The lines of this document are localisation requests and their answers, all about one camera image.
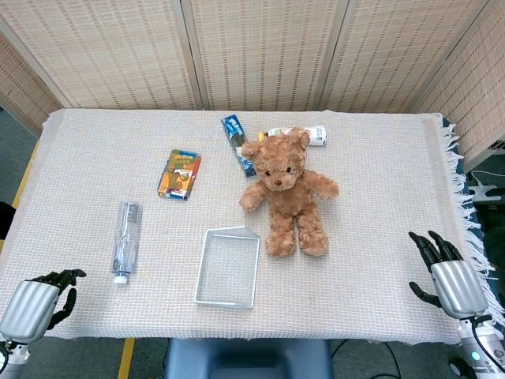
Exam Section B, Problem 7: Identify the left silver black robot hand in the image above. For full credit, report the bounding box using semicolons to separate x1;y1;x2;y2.
0;268;88;344

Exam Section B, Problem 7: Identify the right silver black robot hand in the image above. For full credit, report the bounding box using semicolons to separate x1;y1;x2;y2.
408;230;490;319

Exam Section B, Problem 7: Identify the brown plush teddy bear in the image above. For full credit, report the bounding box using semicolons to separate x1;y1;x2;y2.
238;126;341;258

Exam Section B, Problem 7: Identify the blue padded robot base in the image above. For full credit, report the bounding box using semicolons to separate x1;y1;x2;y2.
163;338;333;379

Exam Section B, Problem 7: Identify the black object at table side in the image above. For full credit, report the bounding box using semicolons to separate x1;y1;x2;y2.
0;201;17;240

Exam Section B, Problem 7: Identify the white floor stand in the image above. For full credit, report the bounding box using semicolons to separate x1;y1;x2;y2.
468;169;505;205

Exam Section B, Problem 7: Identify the beige woven fringed tablecloth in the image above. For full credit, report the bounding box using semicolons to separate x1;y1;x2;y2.
0;107;496;345

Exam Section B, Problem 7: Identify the clear plastic water bottle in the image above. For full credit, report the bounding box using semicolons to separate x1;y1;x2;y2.
110;201;141;285

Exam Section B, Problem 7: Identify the orange snack packet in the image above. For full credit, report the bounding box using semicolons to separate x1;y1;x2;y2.
157;148;203;201

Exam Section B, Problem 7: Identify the beige woven screen panel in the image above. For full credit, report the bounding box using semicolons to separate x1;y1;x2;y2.
410;0;505;159
0;31;63;136
318;0;475;115
0;0;207;112
180;0;351;113

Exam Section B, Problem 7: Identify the white tube with yellow cap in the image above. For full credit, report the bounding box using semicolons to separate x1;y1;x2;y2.
257;125;329;148

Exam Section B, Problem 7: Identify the blue cookie packet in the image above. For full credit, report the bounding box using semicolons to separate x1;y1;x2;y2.
220;114;257;178

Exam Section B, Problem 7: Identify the black floor cable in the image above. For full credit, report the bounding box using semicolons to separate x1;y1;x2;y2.
330;339;403;379

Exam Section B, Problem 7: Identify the white wire mesh tray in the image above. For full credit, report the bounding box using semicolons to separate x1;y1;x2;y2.
193;225;261;310

